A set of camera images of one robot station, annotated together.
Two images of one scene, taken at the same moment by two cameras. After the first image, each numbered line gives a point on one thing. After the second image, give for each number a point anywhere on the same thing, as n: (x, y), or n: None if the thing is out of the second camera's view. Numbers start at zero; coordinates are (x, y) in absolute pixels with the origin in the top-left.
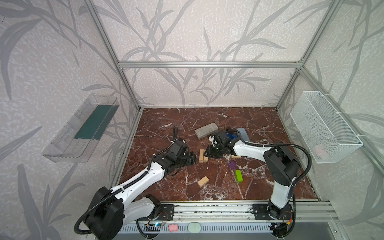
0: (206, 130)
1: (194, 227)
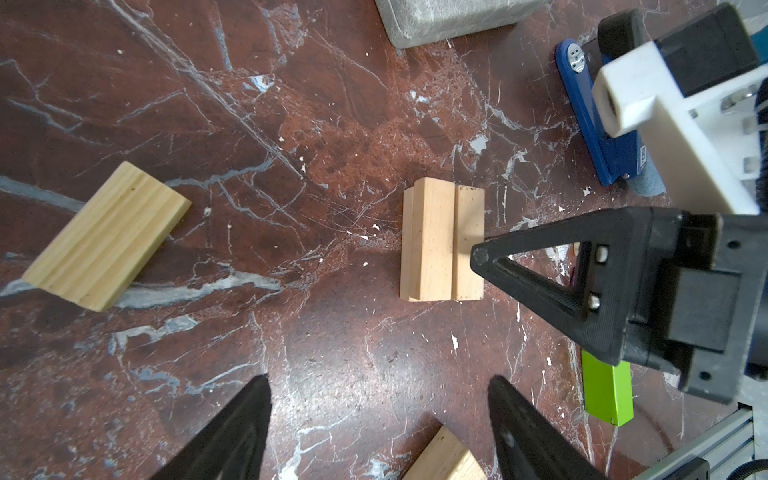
0: (409, 22)
1: None
